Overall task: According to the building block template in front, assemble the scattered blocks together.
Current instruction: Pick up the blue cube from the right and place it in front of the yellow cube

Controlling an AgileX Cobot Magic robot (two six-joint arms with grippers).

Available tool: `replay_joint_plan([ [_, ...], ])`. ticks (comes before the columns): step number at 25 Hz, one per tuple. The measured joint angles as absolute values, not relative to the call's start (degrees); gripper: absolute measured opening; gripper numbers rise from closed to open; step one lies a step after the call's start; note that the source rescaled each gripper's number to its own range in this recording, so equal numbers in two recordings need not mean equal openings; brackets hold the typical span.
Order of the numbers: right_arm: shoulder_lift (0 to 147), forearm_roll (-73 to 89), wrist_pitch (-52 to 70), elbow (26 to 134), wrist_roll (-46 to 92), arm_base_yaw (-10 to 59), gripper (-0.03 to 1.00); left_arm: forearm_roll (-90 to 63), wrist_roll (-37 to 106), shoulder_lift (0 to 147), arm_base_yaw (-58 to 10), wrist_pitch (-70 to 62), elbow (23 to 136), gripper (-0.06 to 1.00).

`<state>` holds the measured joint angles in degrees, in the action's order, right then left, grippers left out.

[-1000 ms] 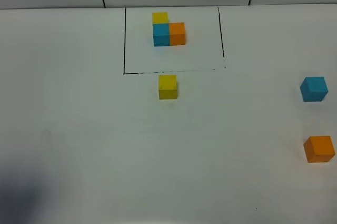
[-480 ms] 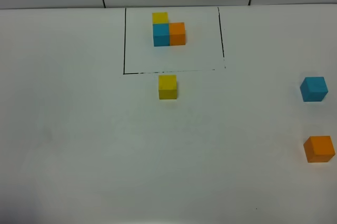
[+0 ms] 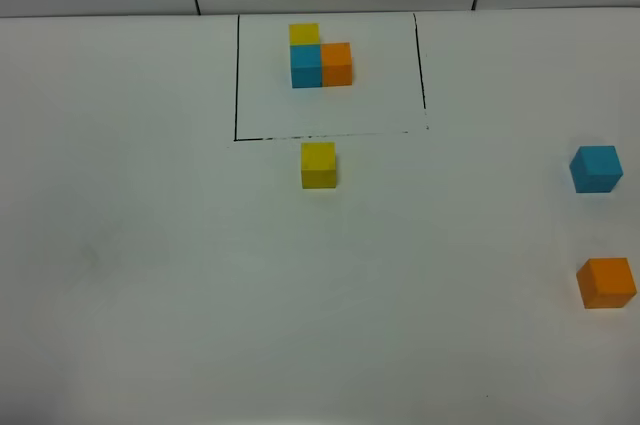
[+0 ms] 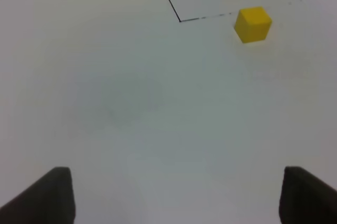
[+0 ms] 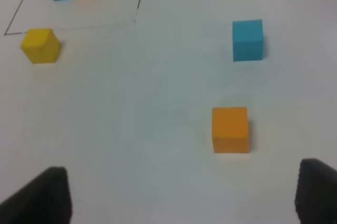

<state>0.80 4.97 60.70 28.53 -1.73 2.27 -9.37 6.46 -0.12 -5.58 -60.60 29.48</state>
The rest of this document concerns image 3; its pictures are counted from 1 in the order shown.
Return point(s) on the orange template cube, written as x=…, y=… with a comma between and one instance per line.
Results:
x=337, y=64

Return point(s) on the blue template cube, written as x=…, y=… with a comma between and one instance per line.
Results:
x=306, y=66

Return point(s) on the yellow template cube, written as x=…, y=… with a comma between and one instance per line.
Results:
x=304, y=34

